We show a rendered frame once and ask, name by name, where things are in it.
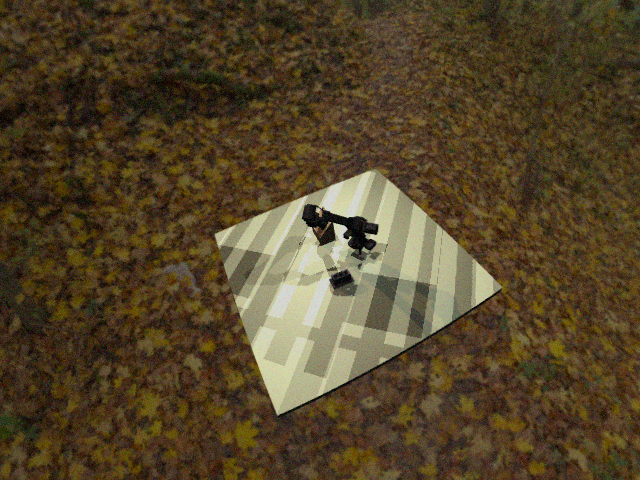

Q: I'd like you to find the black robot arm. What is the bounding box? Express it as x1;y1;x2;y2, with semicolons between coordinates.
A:
302;204;378;250

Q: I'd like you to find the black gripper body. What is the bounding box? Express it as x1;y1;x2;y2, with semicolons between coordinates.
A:
343;229;376;251

